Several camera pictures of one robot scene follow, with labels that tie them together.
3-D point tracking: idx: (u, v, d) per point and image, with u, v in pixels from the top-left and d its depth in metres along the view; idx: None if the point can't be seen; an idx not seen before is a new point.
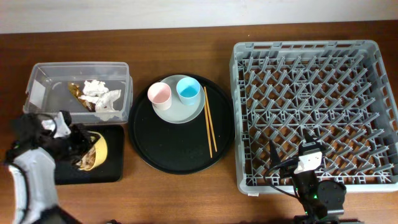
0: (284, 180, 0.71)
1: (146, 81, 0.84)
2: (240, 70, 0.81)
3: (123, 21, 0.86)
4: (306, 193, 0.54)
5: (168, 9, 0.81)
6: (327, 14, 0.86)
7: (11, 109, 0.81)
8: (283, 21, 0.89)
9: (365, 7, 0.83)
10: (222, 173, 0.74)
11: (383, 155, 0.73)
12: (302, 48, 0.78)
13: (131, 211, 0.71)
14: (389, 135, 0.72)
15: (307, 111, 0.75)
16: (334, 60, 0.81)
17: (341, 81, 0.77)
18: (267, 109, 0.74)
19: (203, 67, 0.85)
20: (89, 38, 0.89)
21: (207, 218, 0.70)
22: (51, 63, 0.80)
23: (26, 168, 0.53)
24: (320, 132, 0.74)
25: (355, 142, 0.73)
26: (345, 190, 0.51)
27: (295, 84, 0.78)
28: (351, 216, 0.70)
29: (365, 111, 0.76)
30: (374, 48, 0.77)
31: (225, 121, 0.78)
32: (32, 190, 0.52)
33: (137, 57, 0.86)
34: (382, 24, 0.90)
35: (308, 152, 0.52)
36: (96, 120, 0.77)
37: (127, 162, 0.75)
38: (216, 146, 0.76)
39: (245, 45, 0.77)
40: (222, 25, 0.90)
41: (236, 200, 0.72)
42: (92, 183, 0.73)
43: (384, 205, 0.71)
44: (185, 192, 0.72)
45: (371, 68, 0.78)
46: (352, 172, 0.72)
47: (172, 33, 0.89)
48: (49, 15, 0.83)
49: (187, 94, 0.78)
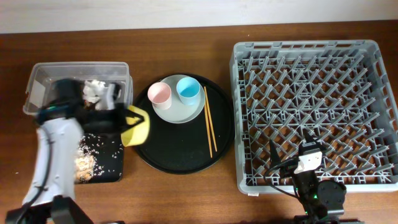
0: (284, 180, 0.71)
1: (146, 82, 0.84)
2: (240, 70, 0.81)
3: (124, 20, 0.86)
4: (306, 193, 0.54)
5: (168, 9, 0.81)
6: (327, 14, 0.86)
7: (11, 110, 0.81)
8: (283, 20, 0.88)
9: (365, 7, 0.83)
10: (222, 173, 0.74)
11: (383, 155, 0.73)
12: (302, 48, 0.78)
13: (131, 211, 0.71)
14: (389, 135, 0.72)
15: (307, 110, 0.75)
16: (334, 60, 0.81)
17: (341, 81, 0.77)
18: (267, 109, 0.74)
19: (203, 68, 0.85)
20: (89, 38, 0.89)
21: (207, 218, 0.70)
22: (51, 63, 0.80)
23: (53, 139, 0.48)
24: (320, 132, 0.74)
25: (355, 142, 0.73)
26: (345, 190, 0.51)
27: (295, 84, 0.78)
28: (351, 217, 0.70)
29: (365, 111, 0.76)
30: (374, 48, 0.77)
31: (225, 121, 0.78)
32: (53, 161, 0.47)
33: (137, 57, 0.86)
34: (382, 23, 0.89)
35: (309, 152, 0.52)
36: None
37: (127, 162, 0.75)
38: (216, 145, 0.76)
39: (245, 45, 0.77)
40: (222, 25, 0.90)
41: (236, 200, 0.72)
42: (92, 183, 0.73)
43: (383, 205, 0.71)
44: (185, 192, 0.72)
45: (371, 68, 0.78)
46: (353, 172, 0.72)
47: (171, 33, 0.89)
48: (49, 15, 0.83)
49: (187, 94, 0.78)
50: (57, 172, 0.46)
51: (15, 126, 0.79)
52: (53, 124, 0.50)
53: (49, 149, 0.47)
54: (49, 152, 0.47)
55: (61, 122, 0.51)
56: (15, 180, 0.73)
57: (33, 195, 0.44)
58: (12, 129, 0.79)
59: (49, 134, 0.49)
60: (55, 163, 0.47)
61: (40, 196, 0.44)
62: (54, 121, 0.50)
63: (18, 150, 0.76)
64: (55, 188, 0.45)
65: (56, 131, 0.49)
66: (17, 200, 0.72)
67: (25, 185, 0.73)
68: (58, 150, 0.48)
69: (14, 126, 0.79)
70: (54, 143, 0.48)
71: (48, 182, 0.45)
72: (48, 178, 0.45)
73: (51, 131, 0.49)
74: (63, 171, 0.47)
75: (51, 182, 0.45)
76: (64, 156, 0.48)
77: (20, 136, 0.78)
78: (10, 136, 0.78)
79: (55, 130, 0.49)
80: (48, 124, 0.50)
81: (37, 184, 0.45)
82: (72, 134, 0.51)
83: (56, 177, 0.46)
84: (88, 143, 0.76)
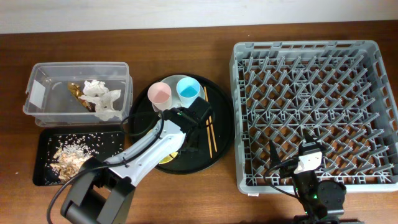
0: (284, 180, 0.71)
1: (145, 82, 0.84)
2: (240, 70, 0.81)
3: (124, 20, 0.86)
4: (306, 193, 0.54)
5: (168, 9, 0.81)
6: (326, 14, 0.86)
7: (12, 110, 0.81)
8: (282, 20, 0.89)
9: (365, 7, 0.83)
10: (222, 173, 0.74)
11: (383, 155, 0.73)
12: (302, 48, 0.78)
13: (131, 211, 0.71)
14: (389, 136, 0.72)
15: (307, 111, 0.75)
16: (334, 60, 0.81)
17: (341, 81, 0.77)
18: (267, 109, 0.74)
19: (203, 68, 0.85)
20: (88, 38, 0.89)
21: (208, 219, 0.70)
22: (51, 63, 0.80)
23: (160, 136, 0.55)
24: (320, 132, 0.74)
25: (355, 142, 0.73)
26: (345, 190, 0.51)
27: (295, 84, 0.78)
28: (351, 217, 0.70)
29: (365, 111, 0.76)
30: (374, 48, 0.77)
31: (226, 121, 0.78)
32: (147, 150, 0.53)
33: (137, 57, 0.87)
34: (382, 23, 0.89)
35: (309, 152, 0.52)
36: (96, 120, 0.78)
37: None
38: (216, 145, 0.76)
39: (245, 45, 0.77)
40: (222, 25, 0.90)
41: (236, 200, 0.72)
42: None
43: (383, 205, 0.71)
44: (185, 192, 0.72)
45: (371, 68, 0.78)
46: (352, 172, 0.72)
47: (171, 33, 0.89)
48: (49, 15, 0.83)
49: (187, 94, 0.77)
50: (141, 160, 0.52)
51: (16, 126, 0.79)
52: (165, 124, 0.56)
53: (155, 139, 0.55)
54: (156, 141, 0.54)
55: (175, 128, 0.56)
56: (16, 180, 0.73)
57: (117, 162, 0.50)
58: (13, 129, 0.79)
59: (162, 129, 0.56)
60: (147, 156, 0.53)
61: (117, 168, 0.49)
62: (170, 124, 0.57)
63: (18, 150, 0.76)
64: (133, 170, 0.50)
65: (167, 132, 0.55)
66: (17, 200, 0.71)
67: (25, 185, 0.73)
68: (158, 145, 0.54)
69: (15, 126, 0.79)
70: (158, 140, 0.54)
71: (132, 162, 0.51)
72: (134, 159, 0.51)
73: (163, 129, 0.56)
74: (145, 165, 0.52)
75: (134, 163, 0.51)
76: (153, 156, 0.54)
77: (20, 136, 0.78)
78: (10, 135, 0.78)
79: (168, 130, 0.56)
80: (170, 124, 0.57)
81: (125, 155, 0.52)
82: (175, 143, 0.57)
83: (140, 165, 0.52)
84: (88, 143, 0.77)
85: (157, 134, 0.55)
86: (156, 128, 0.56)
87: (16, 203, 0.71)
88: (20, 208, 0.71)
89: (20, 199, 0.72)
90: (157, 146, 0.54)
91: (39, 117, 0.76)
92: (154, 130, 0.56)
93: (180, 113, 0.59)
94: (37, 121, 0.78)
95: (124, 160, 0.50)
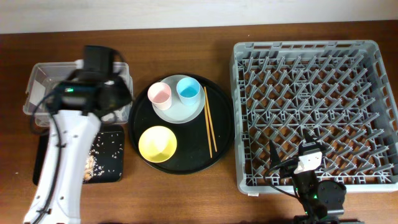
0: (284, 180, 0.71)
1: (146, 81, 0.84)
2: (240, 70, 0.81)
3: (123, 20, 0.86)
4: (306, 193, 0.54)
5: (168, 9, 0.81)
6: (327, 14, 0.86)
7: (12, 110, 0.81)
8: (282, 21, 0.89)
9: (365, 7, 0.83)
10: (222, 173, 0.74)
11: (383, 155, 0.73)
12: (302, 48, 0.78)
13: (131, 211, 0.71)
14: (389, 135, 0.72)
15: (307, 111, 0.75)
16: (334, 60, 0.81)
17: (341, 81, 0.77)
18: (267, 109, 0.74)
19: (203, 68, 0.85)
20: (89, 38, 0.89)
21: (208, 219, 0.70)
22: (51, 63, 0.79)
23: (63, 143, 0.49)
24: (320, 132, 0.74)
25: (355, 142, 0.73)
26: (344, 190, 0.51)
27: (295, 84, 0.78)
28: (351, 217, 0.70)
29: (365, 111, 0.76)
30: (374, 48, 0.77)
31: (225, 121, 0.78)
32: (58, 177, 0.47)
33: (137, 57, 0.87)
34: (382, 24, 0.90)
35: (309, 153, 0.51)
36: None
37: (127, 162, 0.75)
38: (216, 145, 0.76)
39: (245, 45, 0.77)
40: (222, 25, 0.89)
41: (236, 200, 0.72)
42: (92, 183, 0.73)
43: (383, 205, 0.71)
44: (185, 192, 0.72)
45: (371, 68, 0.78)
46: (353, 172, 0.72)
47: (171, 33, 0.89)
48: (49, 15, 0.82)
49: (186, 94, 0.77)
50: (62, 191, 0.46)
51: (15, 126, 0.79)
52: (58, 120, 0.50)
53: (58, 152, 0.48)
54: (56, 156, 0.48)
55: (73, 116, 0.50)
56: (15, 180, 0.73)
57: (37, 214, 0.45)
58: (12, 129, 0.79)
59: (59, 128, 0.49)
60: (76, 168, 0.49)
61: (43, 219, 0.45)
62: (60, 119, 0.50)
63: (18, 150, 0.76)
64: (56, 211, 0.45)
65: (68, 132, 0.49)
66: (17, 201, 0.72)
67: (25, 185, 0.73)
68: (68, 157, 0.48)
69: (15, 126, 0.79)
70: (63, 149, 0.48)
71: (51, 203, 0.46)
72: (48, 200, 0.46)
73: (62, 129, 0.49)
74: (68, 193, 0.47)
75: (54, 201, 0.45)
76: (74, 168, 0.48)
77: (20, 136, 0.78)
78: (10, 135, 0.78)
79: (68, 129, 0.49)
80: (61, 119, 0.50)
81: (40, 200, 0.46)
82: (87, 137, 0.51)
83: (61, 198, 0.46)
84: None
85: (55, 145, 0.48)
86: (54, 136, 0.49)
87: (16, 203, 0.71)
88: (20, 208, 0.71)
89: (20, 199, 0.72)
90: (76, 152, 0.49)
91: (38, 117, 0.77)
92: (53, 140, 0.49)
93: (69, 90, 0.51)
94: (37, 121, 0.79)
95: (43, 210, 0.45)
